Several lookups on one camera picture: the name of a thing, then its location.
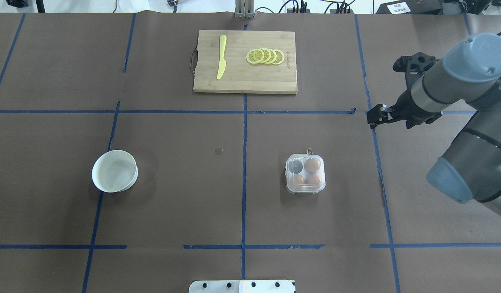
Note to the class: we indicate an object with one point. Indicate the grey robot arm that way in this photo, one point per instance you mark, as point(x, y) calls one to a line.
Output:
point(470, 169)

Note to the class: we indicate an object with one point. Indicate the clear plastic egg carton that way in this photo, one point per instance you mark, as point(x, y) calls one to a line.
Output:
point(295, 165)

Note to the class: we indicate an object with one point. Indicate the brown egg from bowl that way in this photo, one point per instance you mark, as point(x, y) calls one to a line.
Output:
point(298, 181)

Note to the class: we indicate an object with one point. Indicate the lemon slice outermost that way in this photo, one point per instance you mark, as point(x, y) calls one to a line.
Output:
point(279, 57)

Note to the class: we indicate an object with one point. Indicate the brown egg carton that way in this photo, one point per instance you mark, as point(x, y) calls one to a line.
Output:
point(312, 165)
point(314, 181)

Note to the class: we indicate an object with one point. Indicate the lemon slice top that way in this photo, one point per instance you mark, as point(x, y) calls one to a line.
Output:
point(255, 56)

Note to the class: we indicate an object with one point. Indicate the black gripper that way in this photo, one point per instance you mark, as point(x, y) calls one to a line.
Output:
point(405, 106)

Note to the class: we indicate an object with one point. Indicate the bamboo cutting board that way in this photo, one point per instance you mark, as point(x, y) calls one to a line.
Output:
point(241, 76)

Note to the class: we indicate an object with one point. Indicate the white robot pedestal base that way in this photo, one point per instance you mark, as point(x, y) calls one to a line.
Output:
point(242, 286)

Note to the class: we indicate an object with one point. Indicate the brown egg front carton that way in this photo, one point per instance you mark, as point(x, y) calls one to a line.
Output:
point(314, 181)

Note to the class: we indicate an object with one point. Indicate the white ceramic bowl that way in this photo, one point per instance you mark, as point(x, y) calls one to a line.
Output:
point(115, 171)

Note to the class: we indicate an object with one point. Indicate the lemon slice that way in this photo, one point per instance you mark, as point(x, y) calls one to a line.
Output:
point(255, 56)
point(266, 55)
point(272, 56)

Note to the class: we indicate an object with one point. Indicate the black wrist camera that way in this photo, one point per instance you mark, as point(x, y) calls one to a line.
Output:
point(414, 67)

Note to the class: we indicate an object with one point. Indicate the yellow plastic knife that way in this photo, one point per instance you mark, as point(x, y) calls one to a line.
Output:
point(222, 61)

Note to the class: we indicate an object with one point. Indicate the brown egg rear carton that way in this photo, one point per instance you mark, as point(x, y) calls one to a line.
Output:
point(312, 165)

